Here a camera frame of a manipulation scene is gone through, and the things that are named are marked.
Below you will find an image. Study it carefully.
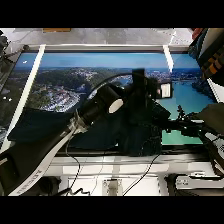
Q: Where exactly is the dark blue garment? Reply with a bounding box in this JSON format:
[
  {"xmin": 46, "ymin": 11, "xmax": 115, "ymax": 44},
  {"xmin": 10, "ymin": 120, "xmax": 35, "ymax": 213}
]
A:
[{"xmin": 7, "ymin": 96, "xmax": 172, "ymax": 158}]

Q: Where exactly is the heap of clothes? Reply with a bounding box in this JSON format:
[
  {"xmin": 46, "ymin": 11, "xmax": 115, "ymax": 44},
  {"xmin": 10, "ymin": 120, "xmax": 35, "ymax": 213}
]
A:
[{"xmin": 187, "ymin": 28, "xmax": 224, "ymax": 89}]

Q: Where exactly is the black cable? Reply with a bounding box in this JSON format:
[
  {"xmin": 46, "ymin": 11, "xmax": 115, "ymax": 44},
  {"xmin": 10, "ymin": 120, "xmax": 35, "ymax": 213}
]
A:
[
  {"xmin": 89, "ymin": 72, "xmax": 134, "ymax": 98},
  {"xmin": 64, "ymin": 138, "xmax": 92, "ymax": 197},
  {"xmin": 121, "ymin": 152, "xmax": 162, "ymax": 197}
]

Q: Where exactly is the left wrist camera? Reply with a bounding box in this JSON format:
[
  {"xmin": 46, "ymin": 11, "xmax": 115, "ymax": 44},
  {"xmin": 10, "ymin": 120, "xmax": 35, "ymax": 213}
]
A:
[{"xmin": 131, "ymin": 68, "xmax": 147, "ymax": 88}]

